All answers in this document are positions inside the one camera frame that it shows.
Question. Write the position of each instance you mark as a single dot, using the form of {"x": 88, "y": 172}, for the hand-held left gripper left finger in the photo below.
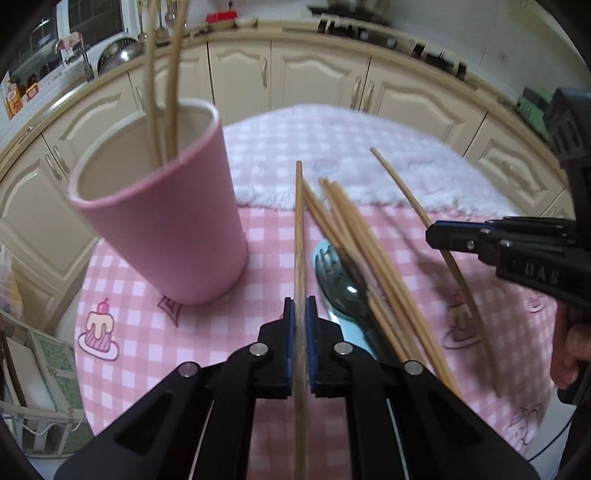
{"x": 288, "y": 346}

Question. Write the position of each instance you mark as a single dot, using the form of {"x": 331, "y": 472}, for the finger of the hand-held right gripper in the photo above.
{"x": 461, "y": 240}
{"x": 531, "y": 226}

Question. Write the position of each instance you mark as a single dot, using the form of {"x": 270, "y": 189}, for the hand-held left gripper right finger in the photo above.
{"x": 310, "y": 346}

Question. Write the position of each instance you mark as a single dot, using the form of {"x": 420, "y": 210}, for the dark spoon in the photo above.
{"x": 356, "y": 300}

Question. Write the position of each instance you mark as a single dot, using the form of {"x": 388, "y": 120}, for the wooden chopstick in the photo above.
{"x": 406, "y": 194}
{"x": 341, "y": 219}
{"x": 390, "y": 277}
{"x": 178, "y": 55}
{"x": 351, "y": 221}
{"x": 151, "y": 69}
{"x": 323, "y": 219}
{"x": 299, "y": 230}

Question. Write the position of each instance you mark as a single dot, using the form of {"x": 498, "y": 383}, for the pink cup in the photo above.
{"x": 175, "y": 240}

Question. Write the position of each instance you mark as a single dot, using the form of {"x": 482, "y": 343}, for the person's right hand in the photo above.
{"x": 570, "y": 355}

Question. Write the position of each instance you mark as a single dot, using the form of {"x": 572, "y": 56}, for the green patterned object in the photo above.
{"x": 533, "y": 106}

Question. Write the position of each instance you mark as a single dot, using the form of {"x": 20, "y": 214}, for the pink checked tablecloth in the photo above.
{"x": 138, "y": 286}

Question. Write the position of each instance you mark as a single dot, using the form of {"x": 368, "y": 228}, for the white fluffy checked cloth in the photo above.
{"x": 277, "y": 152}

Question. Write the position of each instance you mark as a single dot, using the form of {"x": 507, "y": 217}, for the black gas hob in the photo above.
{"x": 369, "y": 34}

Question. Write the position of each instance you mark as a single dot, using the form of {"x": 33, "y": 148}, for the cream kitchen cabinets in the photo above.
{"x": 300, "y": 69}

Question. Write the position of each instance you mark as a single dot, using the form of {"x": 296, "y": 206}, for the white rack with green panel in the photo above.
{"x": 46, "y": 369}

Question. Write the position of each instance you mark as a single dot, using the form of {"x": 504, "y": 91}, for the plastic bag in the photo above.
{"x": 7, "y": 286}

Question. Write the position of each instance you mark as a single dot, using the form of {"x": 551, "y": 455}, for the white bowl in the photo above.
{"x": 247, "y": 21}

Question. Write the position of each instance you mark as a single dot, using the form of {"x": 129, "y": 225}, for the red container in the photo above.
{"x": 220, "y": 17}

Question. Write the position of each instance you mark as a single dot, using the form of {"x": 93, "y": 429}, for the steel wok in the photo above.
{"x": 117, "y": 53}

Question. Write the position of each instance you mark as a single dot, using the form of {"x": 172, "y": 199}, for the steel sink faucet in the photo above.
{"x": 87, "y": 62}

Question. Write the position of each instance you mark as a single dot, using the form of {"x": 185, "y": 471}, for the small red box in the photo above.
{"x": 31, "y": 91}

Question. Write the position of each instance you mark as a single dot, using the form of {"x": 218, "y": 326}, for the orange bottle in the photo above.
{"x": 14, "y": 99}

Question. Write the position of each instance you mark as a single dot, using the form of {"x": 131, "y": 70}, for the pink cloth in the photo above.
{"x": 71, "y": 44}

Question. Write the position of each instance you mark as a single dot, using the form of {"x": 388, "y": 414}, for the kitchen window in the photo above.
{"x": 92, "y": 18}

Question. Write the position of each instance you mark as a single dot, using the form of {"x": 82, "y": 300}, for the utensil rail with ladles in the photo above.
{"x": 161, "y": 27}

